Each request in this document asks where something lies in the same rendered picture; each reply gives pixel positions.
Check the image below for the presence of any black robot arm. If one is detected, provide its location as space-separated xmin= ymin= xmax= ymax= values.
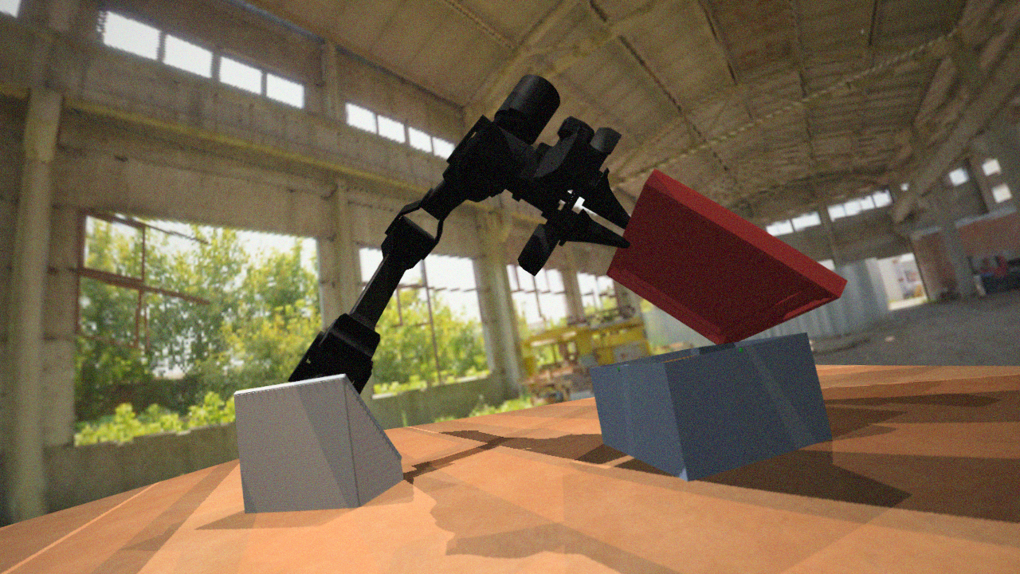
xmin=288 ymin=74 xmax=599 ymax=394

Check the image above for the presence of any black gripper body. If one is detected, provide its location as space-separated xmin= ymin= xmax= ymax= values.
xmin=505 ymin=127 xmax=622 ymax=276

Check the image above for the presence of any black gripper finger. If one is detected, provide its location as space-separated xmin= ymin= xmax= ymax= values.
xmin=582 ymin=168 xmax=630 ymax=230
xmin=559 ymin=209 xmax=630 ymax=249

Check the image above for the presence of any dark red lid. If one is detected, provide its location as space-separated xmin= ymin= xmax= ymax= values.
xmin=606 ymin=168 xmax=847 ymax=344

